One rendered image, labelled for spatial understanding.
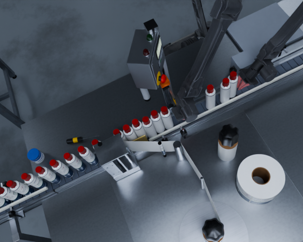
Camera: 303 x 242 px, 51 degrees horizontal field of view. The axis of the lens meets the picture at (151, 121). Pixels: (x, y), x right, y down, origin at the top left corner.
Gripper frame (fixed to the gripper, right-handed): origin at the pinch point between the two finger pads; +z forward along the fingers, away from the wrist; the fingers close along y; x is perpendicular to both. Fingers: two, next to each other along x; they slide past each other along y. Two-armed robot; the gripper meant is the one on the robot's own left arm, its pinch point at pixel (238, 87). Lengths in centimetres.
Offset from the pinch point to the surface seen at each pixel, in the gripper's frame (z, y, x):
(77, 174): 65, 0, -74
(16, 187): 67, -1, -104
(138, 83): -2, -4, -63
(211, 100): 6.5, 2.1, -17.5
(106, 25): 97, -176, 25
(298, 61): -19.1, -0.6, 33.6
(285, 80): -10.7, 5.6, 24.6
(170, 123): 23.8, 1.3, -33.9
